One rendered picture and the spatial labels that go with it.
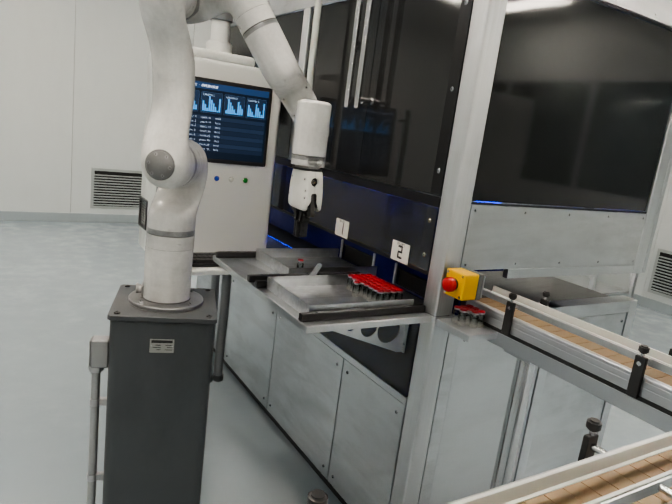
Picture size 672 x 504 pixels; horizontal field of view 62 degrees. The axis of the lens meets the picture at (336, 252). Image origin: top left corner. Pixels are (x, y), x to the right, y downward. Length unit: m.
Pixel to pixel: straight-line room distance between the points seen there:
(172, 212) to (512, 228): 0.96
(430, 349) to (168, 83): 0.98
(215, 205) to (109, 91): 4.58
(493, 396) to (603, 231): 0.66
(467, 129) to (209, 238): 1.19
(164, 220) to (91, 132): 5.33
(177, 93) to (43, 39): 5.32
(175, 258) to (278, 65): 0.53
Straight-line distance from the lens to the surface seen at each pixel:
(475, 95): 1.54
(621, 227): 2.16
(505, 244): 1.72
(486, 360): 1.83
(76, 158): 6.75
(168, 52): 1.44
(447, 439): 1.86
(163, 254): 1.46
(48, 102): 6.69
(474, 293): 1.54
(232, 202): 2.31
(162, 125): 1.41
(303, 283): 1.71
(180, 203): 1.48
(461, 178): 1.54
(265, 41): 1.39
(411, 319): 1.57
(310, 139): 1.36
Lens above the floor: 1.36
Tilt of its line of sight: 12 degrees down
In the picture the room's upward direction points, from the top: 7 degrees clockwise
